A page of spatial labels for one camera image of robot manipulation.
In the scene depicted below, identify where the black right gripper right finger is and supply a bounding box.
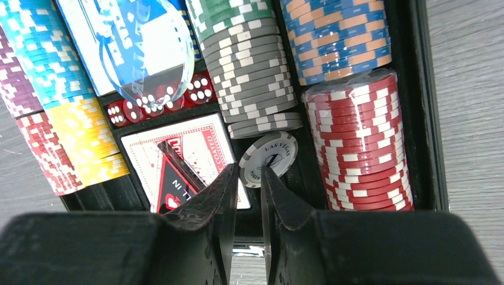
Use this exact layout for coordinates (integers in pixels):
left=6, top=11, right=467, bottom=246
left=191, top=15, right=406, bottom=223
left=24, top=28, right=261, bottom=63
left=261, top=166, right=500, bottom=284

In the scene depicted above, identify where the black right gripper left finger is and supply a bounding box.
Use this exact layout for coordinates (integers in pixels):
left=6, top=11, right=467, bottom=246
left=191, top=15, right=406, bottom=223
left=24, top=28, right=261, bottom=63
left=1, top=164, right=238, bottom=284

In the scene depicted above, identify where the white 1 chip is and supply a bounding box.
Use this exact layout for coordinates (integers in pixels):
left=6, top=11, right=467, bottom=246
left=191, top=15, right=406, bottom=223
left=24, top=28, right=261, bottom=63
left=238, top=131, right=298, bottom=188

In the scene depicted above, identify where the clear acrylic dealer disc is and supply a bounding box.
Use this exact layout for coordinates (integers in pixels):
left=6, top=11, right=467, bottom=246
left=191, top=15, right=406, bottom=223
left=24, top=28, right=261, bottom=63
left=94, top=1, right=194, bottom=105

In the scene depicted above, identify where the blue Texas Hold'em card deck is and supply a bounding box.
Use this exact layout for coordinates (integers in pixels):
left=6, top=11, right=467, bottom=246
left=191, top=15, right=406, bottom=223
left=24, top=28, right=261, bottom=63
left=57, top=1, right=202, bottom=99

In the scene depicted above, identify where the triangular all in button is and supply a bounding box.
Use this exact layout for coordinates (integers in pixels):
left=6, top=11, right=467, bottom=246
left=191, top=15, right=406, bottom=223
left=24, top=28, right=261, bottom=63
left=156, top=141, right=206, bottom=214

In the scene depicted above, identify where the red backed card deck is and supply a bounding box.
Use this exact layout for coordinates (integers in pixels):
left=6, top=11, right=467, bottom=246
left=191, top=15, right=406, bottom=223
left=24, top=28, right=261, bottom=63
left=121, top=113, right=236, bottom=213

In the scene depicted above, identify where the red chip stack right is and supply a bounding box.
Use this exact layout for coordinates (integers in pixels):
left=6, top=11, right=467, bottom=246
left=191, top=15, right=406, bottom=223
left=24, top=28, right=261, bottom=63
left=303, top=69, right=414, bottom=211

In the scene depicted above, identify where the dark red chip stack left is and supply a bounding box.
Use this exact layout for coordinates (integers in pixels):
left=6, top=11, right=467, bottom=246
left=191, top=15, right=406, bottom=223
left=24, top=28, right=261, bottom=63
left=16, top=112, right=85, bottom=196

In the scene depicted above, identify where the yellow chip stack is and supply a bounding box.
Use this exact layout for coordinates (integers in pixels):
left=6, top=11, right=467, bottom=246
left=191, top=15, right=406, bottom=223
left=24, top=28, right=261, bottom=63
left=43, top=95, right=130, bottom=186

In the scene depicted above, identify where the blue orange chip stack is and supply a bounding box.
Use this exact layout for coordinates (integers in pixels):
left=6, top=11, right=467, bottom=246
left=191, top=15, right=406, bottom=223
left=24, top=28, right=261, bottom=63
left=280, top=0, right=392, bottom=86

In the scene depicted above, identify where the green chip stack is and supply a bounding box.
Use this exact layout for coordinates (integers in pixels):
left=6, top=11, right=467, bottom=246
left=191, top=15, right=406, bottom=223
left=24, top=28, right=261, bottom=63
left=186, top=0, right=303, bottom=139

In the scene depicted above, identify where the purple poker chip stack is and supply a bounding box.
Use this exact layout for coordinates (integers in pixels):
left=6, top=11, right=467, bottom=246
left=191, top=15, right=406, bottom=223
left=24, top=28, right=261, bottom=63
left=1, top=29, right=43, bottom=118

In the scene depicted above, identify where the light blue chip stack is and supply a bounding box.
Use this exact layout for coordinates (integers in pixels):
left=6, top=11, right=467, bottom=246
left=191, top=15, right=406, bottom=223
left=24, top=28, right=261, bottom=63
left=1, top=1, right=97, bottom=109

